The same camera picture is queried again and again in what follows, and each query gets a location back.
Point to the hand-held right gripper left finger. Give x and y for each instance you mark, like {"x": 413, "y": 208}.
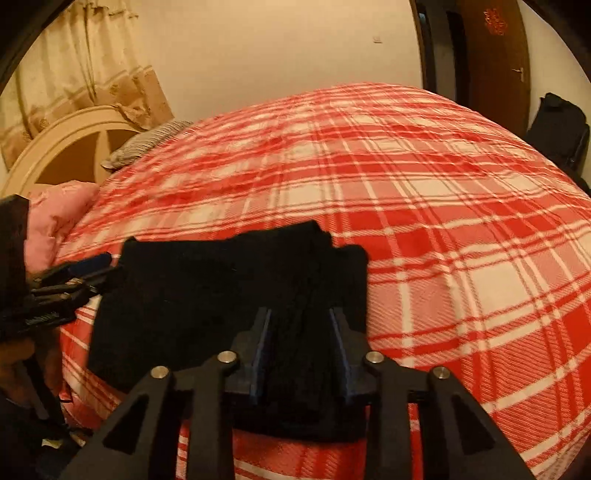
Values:
{"x": 261, "y": 350}

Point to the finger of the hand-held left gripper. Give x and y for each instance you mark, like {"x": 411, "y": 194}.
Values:
{"x": 90, "y": 264}
{"x": 83, "y": 288}

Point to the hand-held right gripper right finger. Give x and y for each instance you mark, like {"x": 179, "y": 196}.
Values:
{"x": 339, "y": 350}

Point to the black pants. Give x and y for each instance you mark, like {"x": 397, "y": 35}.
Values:
{"x": 207, "y": 286}

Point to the pink pillow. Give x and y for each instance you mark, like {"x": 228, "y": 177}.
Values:
{"x": 60, "y": 217}

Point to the cream arched headboard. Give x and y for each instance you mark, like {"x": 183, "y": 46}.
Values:
{"x": 60, "y": 138}

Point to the grey striped pillow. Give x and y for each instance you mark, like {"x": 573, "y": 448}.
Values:
{"x": 143, "y": 143}

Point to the red plaid blanket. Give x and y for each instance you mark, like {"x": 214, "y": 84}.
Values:
{"x": 438, "y": 207}

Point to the beige patterned curtain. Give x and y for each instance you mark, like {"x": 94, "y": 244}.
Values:
{"x": 83, "y": 60}

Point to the brown wooden door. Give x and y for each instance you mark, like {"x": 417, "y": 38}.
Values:
{"x": 494, "y": 83}

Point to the black chair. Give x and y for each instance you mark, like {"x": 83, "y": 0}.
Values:
{"x": 561, "y": 134}

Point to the red paper door decoration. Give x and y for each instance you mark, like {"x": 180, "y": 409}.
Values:
{"x": 494, "y": 22}

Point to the dark door frame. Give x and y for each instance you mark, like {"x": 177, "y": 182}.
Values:
{"x": 429, "y": 46}

